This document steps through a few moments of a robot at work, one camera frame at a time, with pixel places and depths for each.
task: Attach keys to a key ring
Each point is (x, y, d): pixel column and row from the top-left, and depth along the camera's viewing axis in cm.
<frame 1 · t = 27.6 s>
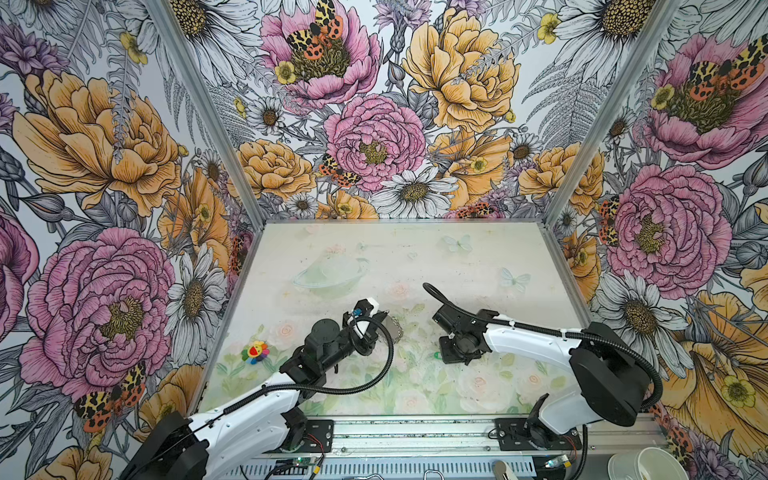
left hand: (383, 319, 79), fingers closed
right hand: (452, 363, 85), fingers closed
colourful flower toy: (256, 352, 89), on the table

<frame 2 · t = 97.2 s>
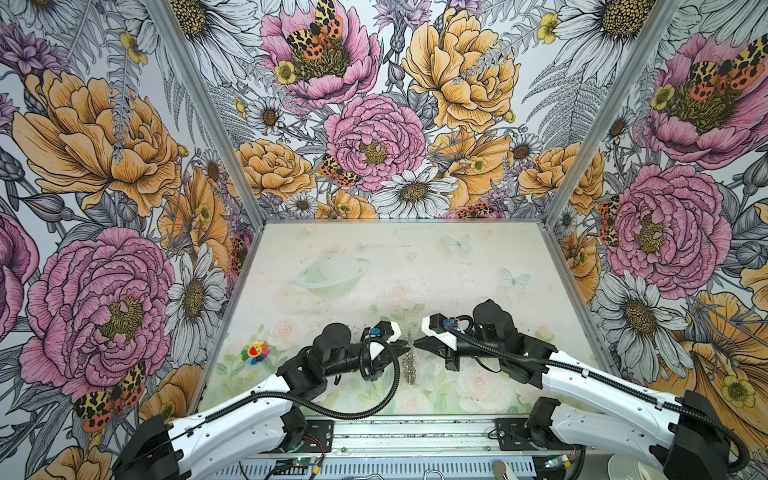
left hand: (403, 350, 73), fingers closed
right hand: (419, 347, 71), fingers closed
the named things where they were.

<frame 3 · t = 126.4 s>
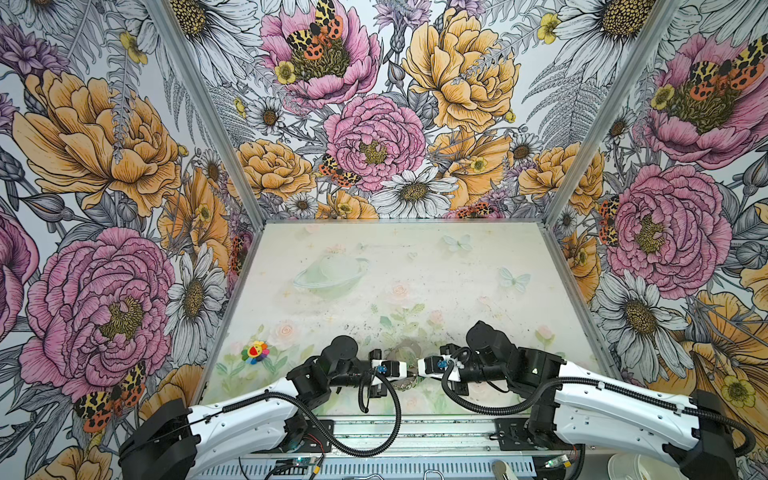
left hand: (406, 375, 74), fingers closed
right hand: (426, 376, 70), fingers closed
the named things where they were.

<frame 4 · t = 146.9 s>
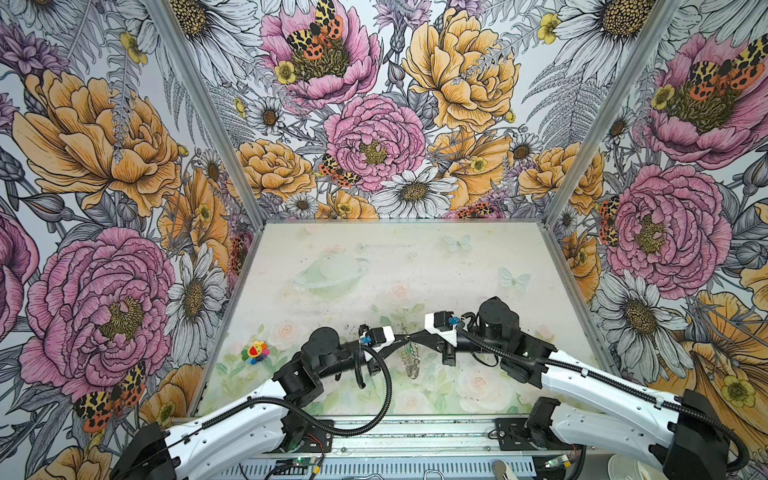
left hand: (403, 341, 71), fingers closed
right hand: (412, 342, 68), fingers closed
the named things where they were.

